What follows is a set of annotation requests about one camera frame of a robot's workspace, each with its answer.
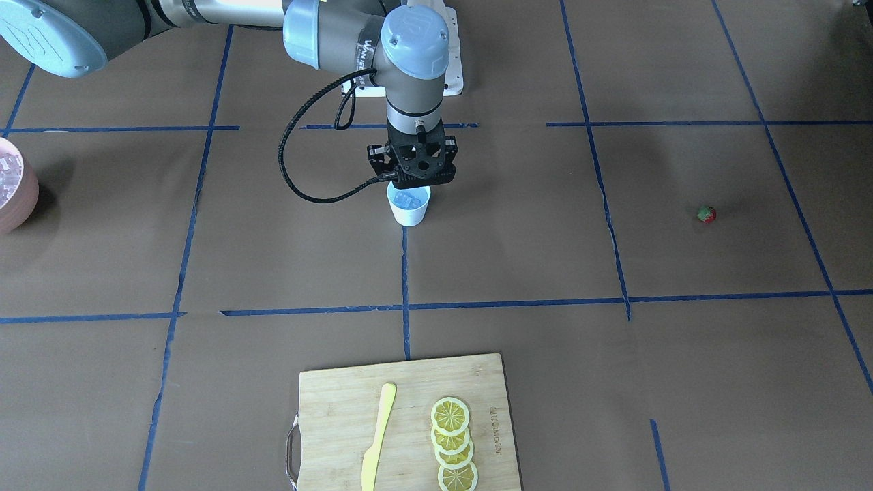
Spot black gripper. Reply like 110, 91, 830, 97
386, 116, 445, 159

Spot red toy strawberry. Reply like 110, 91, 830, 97
696, 205, 717, 224

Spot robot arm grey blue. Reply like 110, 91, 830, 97
1, 1, 453, 155

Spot light blue cup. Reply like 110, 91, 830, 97
386, 181, 431, 227

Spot clear ice cubes pile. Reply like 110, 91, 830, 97
1, 153, 25, 207

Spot yellow plastic knife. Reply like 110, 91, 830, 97
361, 383, 397, 490

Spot wooden cutting board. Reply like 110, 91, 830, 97
286, 353, 523, 490

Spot lemon slices row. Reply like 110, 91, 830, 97
430, 397, 478, 490

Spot pink bowl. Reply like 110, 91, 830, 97
1, 138, 40, 235

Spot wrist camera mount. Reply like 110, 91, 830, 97
367, 136, 458, 190

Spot white camera post with base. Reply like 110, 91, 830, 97
377, 1, 464, 96

